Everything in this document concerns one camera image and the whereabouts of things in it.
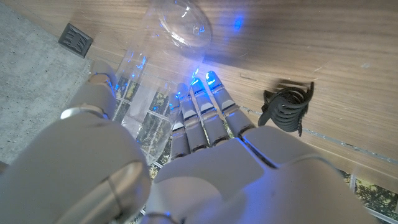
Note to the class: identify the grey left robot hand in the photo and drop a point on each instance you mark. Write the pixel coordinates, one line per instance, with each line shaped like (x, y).
(217, 180)

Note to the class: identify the printed window backdrop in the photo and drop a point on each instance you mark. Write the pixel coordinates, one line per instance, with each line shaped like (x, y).
(379, 199)

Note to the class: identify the black hair claw clip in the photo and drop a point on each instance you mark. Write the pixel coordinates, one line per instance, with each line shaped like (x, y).
(289, 109)

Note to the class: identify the clear plastic spray bottle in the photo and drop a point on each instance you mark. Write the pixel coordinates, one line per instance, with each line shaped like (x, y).
(161, 46)

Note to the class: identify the grey cube speaker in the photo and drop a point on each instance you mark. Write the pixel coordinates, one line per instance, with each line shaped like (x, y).
(75, 40)

